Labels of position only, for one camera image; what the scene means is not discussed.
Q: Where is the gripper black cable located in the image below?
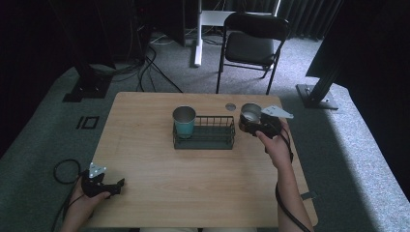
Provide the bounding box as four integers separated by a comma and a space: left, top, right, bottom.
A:
274, 127, 312, 232
51, 159, 85, 232

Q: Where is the black floor cable bundle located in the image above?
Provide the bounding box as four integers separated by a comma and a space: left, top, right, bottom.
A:
90, 28, 184, 95

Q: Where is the person's right hand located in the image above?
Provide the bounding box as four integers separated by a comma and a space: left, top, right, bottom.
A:
255, 120, 293, 170

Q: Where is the person's left hand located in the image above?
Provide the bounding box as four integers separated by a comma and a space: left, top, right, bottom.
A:
69, 178, 112, 220

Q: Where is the black slanted stand with base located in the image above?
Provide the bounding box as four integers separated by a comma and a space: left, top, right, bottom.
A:
295, 61, 342, 111

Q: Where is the black folding chair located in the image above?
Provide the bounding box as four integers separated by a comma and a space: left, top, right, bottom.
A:
216, 12, 290, 96

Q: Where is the black stand with flat base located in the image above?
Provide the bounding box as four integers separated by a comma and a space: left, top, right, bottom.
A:
62, 0, 114, 103

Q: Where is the small grey table tab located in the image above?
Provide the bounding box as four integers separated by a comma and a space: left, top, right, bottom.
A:
301, 190, 319, 201

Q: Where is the dark cabinet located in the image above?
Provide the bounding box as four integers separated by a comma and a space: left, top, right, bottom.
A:
134, 0, 187, 48

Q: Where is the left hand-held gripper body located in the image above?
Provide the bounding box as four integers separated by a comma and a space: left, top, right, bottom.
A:
80, 161, 112, 198

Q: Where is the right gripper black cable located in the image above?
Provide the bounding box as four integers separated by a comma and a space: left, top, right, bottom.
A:
274, 127, 312, 232

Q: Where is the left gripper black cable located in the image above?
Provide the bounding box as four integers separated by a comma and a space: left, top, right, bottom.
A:
51, 159, 85, 232

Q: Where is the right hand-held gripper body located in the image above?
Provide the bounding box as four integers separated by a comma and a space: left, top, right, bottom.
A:
255, 104, 295, 140

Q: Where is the dark wire basket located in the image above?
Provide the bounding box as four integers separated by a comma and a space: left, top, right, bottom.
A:
172, 114, 237, 151

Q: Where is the teal metal cup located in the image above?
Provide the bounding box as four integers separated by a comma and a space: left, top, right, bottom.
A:
172, 105, 197, 139

